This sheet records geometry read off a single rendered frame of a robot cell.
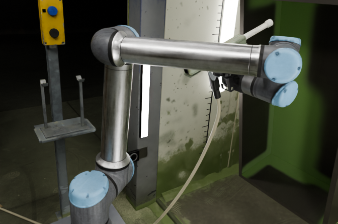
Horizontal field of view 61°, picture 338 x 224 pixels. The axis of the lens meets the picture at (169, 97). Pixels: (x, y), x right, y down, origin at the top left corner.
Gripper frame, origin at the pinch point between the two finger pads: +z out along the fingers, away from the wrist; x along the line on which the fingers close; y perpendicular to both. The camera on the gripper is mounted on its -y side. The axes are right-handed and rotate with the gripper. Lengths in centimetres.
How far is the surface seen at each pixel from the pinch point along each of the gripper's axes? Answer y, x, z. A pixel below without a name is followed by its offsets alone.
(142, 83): 32, -2, 71
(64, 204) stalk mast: 99, -83, 94
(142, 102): 44, -7, 71
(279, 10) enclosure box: 8, 73, 22
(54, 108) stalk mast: 28, -56, 94
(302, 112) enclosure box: 68, 65, 3
